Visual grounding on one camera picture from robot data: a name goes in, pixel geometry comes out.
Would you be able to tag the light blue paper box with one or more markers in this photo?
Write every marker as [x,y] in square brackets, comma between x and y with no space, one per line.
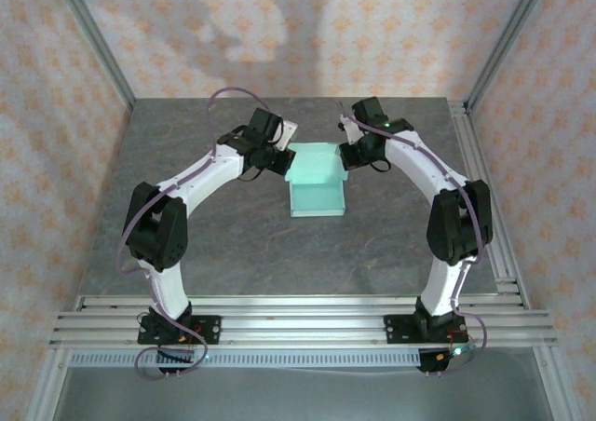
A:
[316,197]

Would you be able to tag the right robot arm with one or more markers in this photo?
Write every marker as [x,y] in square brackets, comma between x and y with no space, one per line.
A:
[456,225]

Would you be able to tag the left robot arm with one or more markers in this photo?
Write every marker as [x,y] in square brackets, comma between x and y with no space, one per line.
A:
[158,234]

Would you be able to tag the small electronics board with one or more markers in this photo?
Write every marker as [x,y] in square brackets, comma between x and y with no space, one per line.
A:
[447,358]
[174,358]

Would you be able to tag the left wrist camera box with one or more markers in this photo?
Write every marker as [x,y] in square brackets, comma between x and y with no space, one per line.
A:
[288,132]

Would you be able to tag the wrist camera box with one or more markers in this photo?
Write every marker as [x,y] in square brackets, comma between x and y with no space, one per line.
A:
[349,127]
[288,132]

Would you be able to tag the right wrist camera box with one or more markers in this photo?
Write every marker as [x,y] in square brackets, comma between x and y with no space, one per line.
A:
[349,127]

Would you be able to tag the aluminium extrusion side rail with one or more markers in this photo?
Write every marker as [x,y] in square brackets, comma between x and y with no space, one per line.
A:
[475,160]

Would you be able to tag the aluminium corner post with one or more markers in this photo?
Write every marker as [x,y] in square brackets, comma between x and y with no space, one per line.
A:
[507,39]
[93,34]

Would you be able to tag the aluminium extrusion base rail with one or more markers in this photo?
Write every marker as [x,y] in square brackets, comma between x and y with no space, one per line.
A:
[302,323]

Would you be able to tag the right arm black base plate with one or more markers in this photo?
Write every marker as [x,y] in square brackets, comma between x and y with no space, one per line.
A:
[400,330]

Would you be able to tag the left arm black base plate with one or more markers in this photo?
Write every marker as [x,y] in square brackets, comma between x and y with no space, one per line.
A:
[209,330]

